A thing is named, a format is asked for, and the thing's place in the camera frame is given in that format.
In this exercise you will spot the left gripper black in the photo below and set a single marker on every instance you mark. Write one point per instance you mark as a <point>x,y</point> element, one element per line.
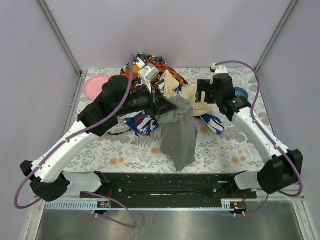
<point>155,104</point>

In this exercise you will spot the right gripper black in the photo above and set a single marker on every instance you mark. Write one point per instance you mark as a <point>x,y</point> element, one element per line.
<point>203,91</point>

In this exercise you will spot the cream beige cloth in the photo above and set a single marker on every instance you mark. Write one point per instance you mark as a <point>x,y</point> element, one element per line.
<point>170,87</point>

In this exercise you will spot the blue white red cloth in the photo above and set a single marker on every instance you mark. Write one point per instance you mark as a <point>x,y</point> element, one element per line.
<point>143,124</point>

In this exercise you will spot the grey cloth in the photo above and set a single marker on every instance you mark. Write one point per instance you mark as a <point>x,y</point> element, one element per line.
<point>179,133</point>

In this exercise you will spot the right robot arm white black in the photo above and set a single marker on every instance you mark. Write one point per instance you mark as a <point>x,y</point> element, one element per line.
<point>282,166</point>

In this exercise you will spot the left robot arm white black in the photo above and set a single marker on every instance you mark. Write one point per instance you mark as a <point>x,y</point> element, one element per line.
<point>48,179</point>

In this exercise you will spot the blue bowl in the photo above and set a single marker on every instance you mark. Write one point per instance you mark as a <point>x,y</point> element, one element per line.
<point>241,92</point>

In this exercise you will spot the pink plate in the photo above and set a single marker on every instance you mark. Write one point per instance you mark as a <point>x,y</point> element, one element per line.
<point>93,87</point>

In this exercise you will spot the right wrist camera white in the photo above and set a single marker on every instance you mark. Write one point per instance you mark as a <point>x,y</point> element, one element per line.
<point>217,70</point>

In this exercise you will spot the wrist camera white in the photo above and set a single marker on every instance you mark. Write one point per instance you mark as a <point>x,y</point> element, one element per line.
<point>217,70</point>
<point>147,73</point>

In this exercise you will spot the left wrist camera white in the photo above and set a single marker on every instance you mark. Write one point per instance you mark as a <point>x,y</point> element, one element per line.
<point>147,73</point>

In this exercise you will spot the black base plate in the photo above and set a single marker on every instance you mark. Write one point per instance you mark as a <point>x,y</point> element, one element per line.
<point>171,190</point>

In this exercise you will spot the right slotted cable duct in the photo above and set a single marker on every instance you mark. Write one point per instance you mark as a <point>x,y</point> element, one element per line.
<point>234,204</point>

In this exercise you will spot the slotted cable duct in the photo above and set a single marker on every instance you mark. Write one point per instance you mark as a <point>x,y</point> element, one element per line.
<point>90,205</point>
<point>234,204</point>

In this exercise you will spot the right aluminium frame post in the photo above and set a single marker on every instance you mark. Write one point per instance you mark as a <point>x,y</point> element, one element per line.
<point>276,33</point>

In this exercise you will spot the aluminium frame post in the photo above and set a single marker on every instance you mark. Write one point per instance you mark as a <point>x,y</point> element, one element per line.
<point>58,33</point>
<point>276,33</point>

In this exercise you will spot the left aluminium frame post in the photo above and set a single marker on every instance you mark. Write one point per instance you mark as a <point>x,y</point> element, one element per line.
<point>58,33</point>

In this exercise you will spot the left slotted cable duct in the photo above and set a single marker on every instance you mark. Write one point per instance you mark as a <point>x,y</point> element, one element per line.
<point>90,205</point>

